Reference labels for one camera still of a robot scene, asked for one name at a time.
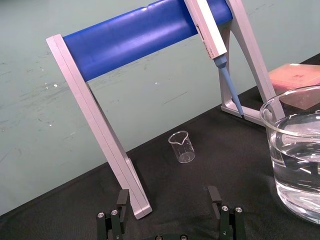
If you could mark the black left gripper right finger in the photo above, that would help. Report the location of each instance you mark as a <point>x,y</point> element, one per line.
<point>226,220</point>

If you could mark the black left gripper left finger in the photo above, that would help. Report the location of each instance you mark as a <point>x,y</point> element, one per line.
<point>115,220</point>

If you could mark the small clear glass beaker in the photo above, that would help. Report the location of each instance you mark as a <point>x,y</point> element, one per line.
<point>181,147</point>

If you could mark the large clear glass beaker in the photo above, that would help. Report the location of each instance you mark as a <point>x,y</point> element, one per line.
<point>295,160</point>

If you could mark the black table cloth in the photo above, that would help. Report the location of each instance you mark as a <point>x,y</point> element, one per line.
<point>190,180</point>

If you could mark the blue and grey pipette stand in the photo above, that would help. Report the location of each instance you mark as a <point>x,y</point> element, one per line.
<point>110,82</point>

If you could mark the pink translucent plastic box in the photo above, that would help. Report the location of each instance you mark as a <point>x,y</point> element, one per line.
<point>295,80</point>

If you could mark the white and blue pipette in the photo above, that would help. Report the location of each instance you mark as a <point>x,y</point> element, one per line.
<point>212,42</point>

